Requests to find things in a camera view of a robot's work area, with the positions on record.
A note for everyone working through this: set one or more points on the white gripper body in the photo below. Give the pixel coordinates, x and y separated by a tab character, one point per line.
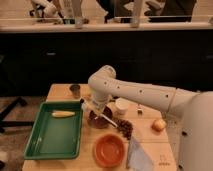
87	107

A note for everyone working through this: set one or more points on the white handled brush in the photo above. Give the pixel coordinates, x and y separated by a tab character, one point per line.
107	119

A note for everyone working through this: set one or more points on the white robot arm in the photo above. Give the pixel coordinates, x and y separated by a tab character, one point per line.
194	108

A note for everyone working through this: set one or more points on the dark purple bowl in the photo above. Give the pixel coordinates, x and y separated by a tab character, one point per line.
99	122

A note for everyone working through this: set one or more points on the orange bowl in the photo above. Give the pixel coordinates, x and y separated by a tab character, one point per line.
109	151

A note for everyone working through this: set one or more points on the small metal cup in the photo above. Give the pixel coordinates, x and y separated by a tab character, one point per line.
75	89

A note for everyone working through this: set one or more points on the white cup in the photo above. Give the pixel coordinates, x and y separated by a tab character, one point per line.
121	105

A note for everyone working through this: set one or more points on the dark grape bunch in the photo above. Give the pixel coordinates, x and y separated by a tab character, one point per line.
125	127

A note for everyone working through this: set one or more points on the green plastic tray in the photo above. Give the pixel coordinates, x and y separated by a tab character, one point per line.
55	138

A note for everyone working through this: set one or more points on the blue grey cloth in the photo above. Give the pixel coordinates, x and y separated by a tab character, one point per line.
137	158

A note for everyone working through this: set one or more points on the dark cabinet counter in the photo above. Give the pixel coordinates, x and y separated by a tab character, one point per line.
31	62

